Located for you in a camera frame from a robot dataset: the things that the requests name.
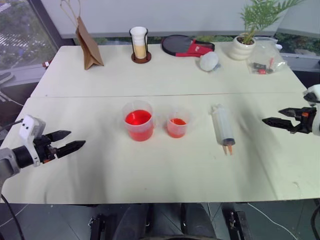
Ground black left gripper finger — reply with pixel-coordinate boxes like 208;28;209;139
55;140;87;160
45;129;72;144

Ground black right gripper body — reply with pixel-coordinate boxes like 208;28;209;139
289;106;318;135

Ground white cable on floor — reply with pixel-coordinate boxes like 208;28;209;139
246;202;300;240

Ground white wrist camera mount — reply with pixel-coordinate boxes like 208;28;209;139
19;114;47;168
302;84;320;137

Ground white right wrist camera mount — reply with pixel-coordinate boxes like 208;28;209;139
302;84;320;137

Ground white ribbed plant pot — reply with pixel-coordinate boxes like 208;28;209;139
227;35;257;61

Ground clear plastic syringe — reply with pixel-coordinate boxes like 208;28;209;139
209;103;236;156

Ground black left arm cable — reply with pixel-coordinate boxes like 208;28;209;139
0;119;26;240

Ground brown paper bag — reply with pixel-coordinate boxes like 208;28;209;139
60;0;105;71

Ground small beaker with red liquid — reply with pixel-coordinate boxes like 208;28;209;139
165;109;190;139

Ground paper cups in holder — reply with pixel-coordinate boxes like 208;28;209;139
128;28;152;64

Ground green palm plant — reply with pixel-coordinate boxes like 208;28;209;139
239;0;305;45

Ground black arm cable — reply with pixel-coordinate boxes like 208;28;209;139
0;119;26;240
310;204;320;240

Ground clear plastic bag with parts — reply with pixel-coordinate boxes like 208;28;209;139
247;36;288;75

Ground black table leg bracket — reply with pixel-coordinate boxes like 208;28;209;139
222;202;253;240
88;213;107;240

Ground dark rounded robot leg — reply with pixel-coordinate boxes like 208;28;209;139
183;202;217;238

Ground large beaker with red liquid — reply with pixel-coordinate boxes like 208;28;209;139
122;99;155;142

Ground black red paddle case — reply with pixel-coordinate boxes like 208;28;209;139
160;34;216;58

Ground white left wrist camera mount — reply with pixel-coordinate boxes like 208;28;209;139
19;114;47;168

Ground grey white crumpled cloth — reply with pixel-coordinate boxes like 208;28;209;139
198;51;222;73

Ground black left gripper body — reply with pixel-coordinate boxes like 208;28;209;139
33;134;59;165

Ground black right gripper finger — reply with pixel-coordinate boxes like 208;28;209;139
261;116;296;133
278;107;299;118

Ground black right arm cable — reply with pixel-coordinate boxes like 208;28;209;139
310;204;320;240

